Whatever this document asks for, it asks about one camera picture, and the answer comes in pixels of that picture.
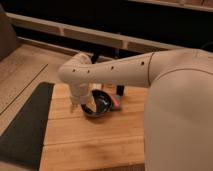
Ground black bowl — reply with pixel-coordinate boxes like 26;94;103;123
81;89;112;118

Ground dark floor mat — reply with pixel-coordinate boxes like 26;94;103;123
0;82;54;170

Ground white railing frame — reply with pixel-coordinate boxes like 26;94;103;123
6;12;182;53

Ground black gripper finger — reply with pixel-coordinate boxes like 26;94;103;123
116;85;125;96

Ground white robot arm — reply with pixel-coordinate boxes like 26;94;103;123
59;48;213;171

